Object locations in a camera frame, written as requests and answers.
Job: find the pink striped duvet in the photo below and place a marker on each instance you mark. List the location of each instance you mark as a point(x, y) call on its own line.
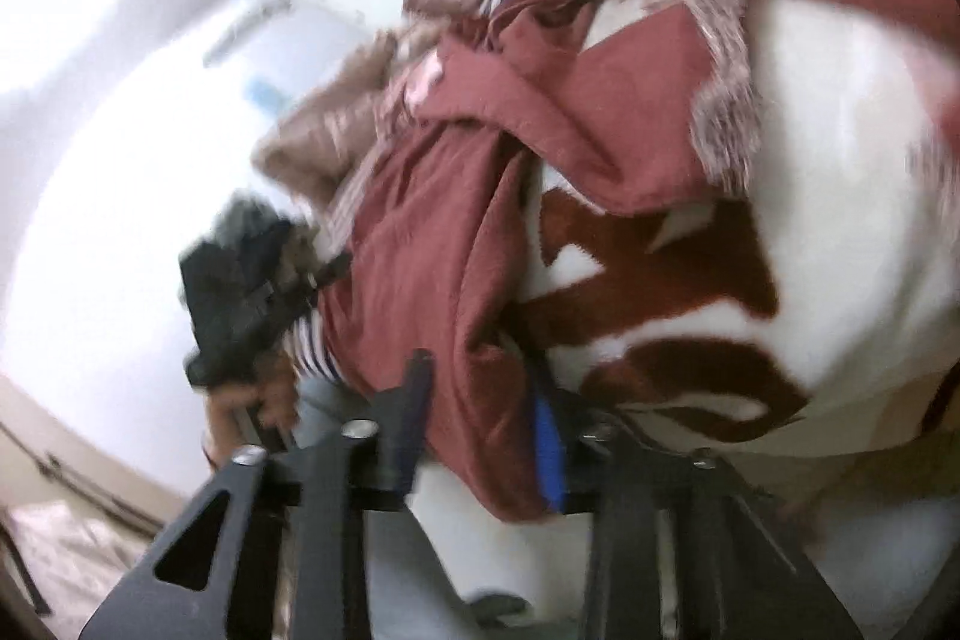
point(330, 130)

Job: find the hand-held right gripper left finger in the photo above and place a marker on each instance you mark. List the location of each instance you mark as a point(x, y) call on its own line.
point(409, 415)

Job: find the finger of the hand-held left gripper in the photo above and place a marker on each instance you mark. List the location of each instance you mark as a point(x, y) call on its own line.
point(324, 280)

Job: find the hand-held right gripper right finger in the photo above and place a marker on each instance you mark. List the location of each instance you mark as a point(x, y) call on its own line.
point(550, 452)

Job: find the light blue wall poster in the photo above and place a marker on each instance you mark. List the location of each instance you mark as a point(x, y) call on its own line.
point(264, 89)

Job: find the dark red garment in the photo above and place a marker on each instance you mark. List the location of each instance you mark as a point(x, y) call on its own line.
point(450, 235)

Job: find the person's left hand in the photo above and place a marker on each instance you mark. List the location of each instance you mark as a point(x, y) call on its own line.
point(221, 413)

